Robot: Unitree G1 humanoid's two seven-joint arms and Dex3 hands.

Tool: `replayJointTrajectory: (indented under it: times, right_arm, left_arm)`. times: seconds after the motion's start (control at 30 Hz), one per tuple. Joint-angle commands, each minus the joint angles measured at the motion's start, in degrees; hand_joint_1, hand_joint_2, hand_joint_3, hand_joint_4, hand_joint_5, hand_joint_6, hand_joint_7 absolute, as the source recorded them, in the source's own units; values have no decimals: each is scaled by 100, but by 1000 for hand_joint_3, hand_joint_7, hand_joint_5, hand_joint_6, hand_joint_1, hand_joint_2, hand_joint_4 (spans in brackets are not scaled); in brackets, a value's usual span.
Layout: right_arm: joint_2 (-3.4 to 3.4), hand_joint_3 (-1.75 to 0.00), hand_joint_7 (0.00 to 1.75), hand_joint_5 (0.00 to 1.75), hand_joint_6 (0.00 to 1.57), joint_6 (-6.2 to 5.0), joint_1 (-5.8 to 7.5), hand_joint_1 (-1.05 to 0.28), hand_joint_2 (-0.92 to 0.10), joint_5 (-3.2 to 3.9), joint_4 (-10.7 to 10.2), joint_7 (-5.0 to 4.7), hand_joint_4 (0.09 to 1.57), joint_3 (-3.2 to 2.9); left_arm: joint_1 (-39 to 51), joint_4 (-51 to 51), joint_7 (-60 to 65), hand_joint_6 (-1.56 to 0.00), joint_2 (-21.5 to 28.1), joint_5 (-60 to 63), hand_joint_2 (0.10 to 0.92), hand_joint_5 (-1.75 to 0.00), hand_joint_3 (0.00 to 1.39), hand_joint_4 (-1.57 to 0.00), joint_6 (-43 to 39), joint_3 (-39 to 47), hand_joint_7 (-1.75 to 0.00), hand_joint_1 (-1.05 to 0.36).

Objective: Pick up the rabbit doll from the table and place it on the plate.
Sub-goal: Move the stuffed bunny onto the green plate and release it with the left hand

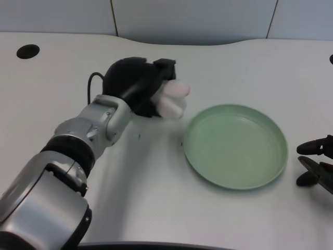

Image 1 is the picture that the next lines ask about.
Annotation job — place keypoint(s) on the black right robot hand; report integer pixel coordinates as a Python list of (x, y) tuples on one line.
[(316, 161)]

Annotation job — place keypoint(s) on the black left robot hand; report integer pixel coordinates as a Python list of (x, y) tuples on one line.
[(135, 83)]

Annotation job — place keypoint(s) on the white plush rabbit doll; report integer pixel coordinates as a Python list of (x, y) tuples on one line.
[(173, 100)]

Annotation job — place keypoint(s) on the green round plate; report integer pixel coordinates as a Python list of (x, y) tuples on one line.
[(235, 145)]

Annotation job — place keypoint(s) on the grey partition wall panel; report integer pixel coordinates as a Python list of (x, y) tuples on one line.
[(192, 20)]

